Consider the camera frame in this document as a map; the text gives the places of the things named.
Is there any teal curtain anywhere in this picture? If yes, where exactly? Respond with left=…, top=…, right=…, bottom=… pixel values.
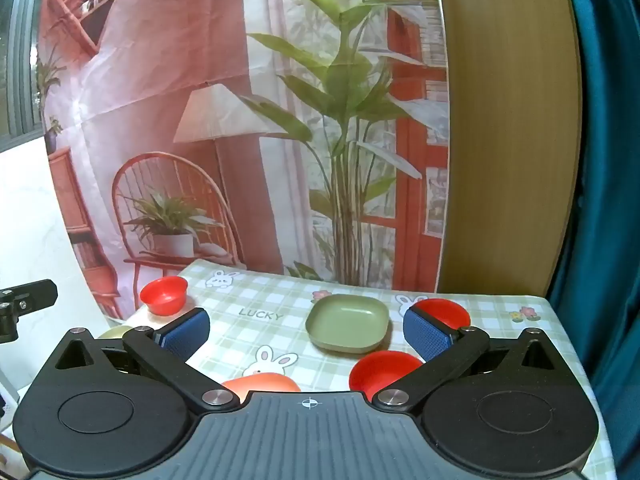
left=547, top=0, right=640, bottom=480

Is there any checked rabbit print tablecloth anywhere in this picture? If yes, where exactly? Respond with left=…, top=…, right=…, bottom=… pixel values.
left=122, top=260, right=608, bottom=480

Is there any red plastic bowl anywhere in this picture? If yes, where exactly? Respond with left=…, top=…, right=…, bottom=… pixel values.
left=349, top=351, right=425, bottom=402
left=140, top=276, right=189, bottom=317
left=415, top=298, right=472, bottom=333

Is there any pale yellow plate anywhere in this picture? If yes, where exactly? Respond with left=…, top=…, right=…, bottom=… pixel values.
left=96, top=325, right=135, bottom=341

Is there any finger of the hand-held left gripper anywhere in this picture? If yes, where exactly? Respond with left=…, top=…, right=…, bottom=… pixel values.
left=0, top=279, right=59, bottom=345

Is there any green bowl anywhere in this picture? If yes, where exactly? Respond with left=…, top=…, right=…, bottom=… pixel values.
left=305, top=295, right=391, bottom=355

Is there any wooden board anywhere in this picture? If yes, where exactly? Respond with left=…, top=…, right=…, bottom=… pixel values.
left=434, top=0, right=583, bottom=297

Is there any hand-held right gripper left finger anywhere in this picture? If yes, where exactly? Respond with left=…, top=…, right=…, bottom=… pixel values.
left=46, top=306, right=243, bottom=417

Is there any printed wall cloth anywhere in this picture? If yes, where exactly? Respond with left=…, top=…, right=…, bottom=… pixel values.
left=35, top=0, right=451, bottom=321

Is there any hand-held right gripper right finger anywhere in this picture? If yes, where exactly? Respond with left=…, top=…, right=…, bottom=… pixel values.
left=372, top=305, right=569, bottom=417

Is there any orange bowl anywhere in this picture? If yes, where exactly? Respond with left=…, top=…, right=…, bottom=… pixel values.
left=220, top=372, right=302, bottom=404

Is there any grey window frame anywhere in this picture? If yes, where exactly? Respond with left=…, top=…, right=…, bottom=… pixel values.
left=0, top=0, right=51, bottom=153

